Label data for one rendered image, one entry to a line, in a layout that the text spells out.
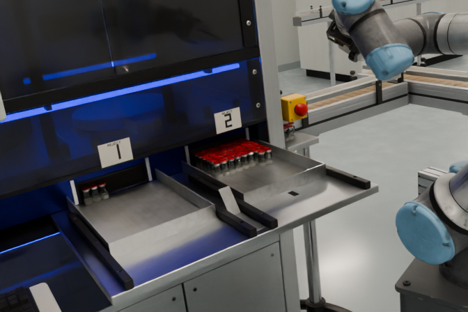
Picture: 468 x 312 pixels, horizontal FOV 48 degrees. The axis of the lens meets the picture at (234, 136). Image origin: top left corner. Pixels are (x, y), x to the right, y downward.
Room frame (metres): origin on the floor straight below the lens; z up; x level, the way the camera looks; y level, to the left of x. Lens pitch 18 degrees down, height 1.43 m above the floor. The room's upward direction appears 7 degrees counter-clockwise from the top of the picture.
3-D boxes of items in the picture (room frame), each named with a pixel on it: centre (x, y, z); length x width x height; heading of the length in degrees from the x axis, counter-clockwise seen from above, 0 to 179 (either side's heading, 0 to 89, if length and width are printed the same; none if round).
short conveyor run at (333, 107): (1.87, -0.37, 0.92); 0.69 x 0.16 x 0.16; 120
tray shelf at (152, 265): (1.23, 0.08, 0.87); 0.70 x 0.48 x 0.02; 120
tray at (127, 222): (1.21, 0.26, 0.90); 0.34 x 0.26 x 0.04; 30
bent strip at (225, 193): (1.10, 0.00, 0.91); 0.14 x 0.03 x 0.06; 30
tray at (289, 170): (1.38, -0.03, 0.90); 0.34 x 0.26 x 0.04; 30
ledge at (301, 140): (1.65, -0.18, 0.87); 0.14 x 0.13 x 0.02; 30
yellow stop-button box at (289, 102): (1.61, -0.19, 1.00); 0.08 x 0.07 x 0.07; 30
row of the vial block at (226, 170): (1.42, -0.01, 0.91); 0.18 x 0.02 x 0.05; 120
